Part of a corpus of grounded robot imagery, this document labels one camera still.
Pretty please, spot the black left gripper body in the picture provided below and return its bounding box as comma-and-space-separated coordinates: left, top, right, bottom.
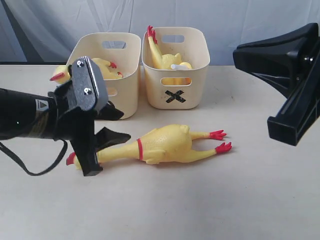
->
50, 81, 102, 177

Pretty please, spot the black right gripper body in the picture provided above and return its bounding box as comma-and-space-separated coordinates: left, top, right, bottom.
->
267, 47, 320, 146

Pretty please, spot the whole rubber chicken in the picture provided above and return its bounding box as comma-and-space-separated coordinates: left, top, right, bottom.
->
65, 123, 233, 171
50, 57, 123, 84

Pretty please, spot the headless rubber chicken body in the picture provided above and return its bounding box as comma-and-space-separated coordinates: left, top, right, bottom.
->
146, 25, 182, 70

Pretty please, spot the chicken head with white tube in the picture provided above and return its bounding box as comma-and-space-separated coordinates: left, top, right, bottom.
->
170, 62, 193, 86

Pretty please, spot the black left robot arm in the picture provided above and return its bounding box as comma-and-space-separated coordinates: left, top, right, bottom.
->
0, 82, 131, 177

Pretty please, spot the cream bin marked X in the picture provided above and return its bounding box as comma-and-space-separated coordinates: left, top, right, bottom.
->
142, 27, 210, 110

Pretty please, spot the cream bin marked O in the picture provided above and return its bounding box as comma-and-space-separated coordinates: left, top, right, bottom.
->
67, 32, 141, 119

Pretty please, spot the blue-grey backdrop curtain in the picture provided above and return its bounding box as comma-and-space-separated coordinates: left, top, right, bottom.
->
0, 0, 320, 65

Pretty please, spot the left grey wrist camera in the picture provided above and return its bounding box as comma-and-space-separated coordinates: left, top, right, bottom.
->
71, 56, 109, 113

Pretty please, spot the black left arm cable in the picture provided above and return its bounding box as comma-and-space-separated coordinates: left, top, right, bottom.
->
0, 138, 68, 177

